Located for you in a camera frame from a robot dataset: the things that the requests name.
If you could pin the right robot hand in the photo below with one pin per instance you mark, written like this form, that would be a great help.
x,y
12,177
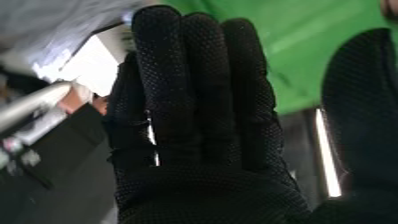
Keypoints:
x,y
201,140

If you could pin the white sheet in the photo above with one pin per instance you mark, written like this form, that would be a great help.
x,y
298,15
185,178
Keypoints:
x,y
94,68

